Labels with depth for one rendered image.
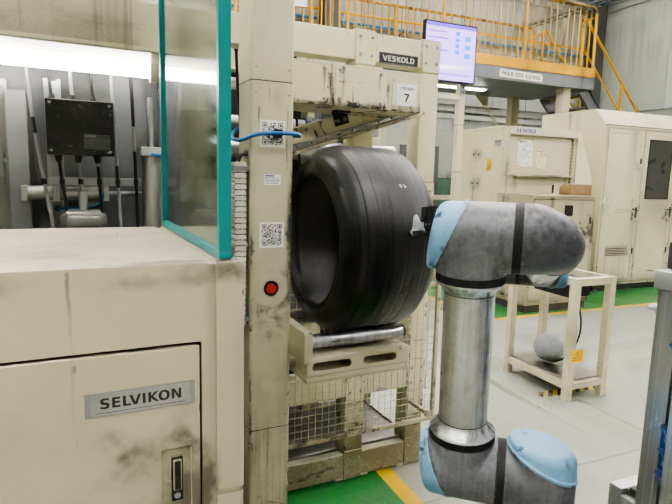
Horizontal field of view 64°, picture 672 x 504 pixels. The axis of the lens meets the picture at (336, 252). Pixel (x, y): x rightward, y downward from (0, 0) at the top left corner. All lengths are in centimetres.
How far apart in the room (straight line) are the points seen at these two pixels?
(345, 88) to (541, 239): 126
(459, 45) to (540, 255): 497
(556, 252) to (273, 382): 106
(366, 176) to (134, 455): 99
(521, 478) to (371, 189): 86
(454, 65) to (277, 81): 420
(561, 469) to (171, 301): 68
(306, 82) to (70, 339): 134
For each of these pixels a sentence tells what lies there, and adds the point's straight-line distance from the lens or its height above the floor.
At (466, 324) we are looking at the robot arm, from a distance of 92.
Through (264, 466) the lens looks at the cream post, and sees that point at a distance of 182.
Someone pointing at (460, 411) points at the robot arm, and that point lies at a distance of 99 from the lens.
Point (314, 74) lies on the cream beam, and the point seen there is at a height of 174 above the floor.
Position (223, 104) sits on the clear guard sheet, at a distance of 81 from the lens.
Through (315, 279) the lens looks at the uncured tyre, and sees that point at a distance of 201.
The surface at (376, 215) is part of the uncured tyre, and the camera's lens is 151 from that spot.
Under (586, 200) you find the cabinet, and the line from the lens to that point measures 650.
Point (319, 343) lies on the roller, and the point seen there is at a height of 90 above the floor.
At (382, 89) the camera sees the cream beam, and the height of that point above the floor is 171.
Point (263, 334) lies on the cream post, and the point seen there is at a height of 92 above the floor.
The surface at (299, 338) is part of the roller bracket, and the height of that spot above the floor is 92.
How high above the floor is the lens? 140
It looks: 8 degrees down
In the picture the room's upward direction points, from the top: 1 degrees clockwise
